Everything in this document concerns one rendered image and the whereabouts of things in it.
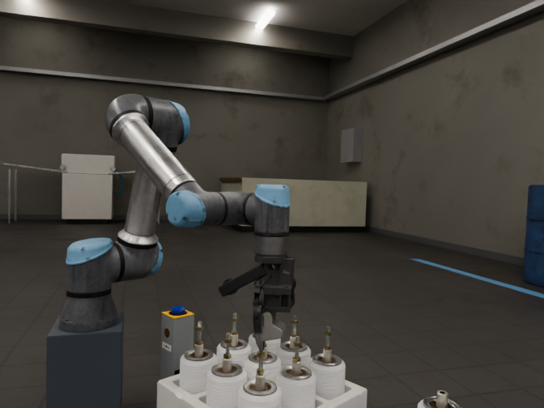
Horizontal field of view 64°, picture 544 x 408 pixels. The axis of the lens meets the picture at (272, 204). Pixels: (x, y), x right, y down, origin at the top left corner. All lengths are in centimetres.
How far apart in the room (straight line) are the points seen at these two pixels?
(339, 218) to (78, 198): 396
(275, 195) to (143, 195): 48
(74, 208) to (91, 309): 595
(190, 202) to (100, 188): 630
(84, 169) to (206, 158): 211
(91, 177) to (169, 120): 597
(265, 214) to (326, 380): 48
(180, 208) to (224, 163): 721
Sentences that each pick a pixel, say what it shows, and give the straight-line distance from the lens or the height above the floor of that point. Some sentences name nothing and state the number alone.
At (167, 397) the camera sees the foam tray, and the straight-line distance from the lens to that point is 124.
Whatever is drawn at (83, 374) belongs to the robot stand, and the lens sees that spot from 131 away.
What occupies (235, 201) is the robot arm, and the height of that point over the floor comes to 66.
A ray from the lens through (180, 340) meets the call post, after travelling 134.
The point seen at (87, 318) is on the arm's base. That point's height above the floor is 33.
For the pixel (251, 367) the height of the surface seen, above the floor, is 24.
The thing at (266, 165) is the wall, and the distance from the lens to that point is 827.
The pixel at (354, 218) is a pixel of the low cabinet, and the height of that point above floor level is 20.
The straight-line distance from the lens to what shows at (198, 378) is 119.
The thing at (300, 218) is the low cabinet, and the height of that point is 20.
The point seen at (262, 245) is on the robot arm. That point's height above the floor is 57.
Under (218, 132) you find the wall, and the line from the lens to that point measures 811.
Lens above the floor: 70
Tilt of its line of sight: 3 degrees down
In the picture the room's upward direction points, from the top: 2 degrees clockwise
